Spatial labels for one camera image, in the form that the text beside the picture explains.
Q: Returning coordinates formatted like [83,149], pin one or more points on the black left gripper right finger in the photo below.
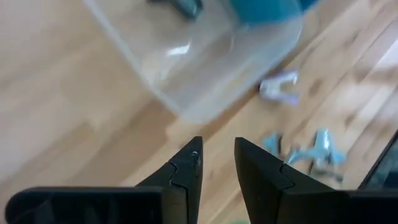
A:
[273,193]

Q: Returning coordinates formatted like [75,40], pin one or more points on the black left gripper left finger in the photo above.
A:
[174,186]

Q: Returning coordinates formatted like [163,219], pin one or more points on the lilac staple remover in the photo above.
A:
[276,88]

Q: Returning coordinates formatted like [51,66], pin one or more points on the clear plastic bin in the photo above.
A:
[192,62]

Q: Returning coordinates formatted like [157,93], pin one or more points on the teal plastic bin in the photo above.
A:
[267,9]

